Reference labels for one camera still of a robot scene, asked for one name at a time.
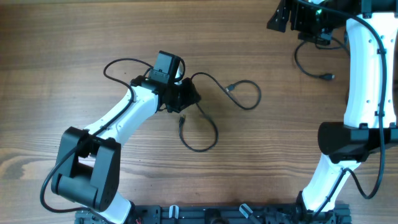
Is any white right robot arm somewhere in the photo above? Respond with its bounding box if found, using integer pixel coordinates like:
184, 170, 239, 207
267, 0, 397, 217

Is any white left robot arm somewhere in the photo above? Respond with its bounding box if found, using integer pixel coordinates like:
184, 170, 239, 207
45, 51, 200, 223

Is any black left camera cable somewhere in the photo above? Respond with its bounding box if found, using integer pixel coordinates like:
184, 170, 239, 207
39, 57, 155, 214

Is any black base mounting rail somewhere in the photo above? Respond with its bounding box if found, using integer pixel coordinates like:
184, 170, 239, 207
74, 203, 352, 224

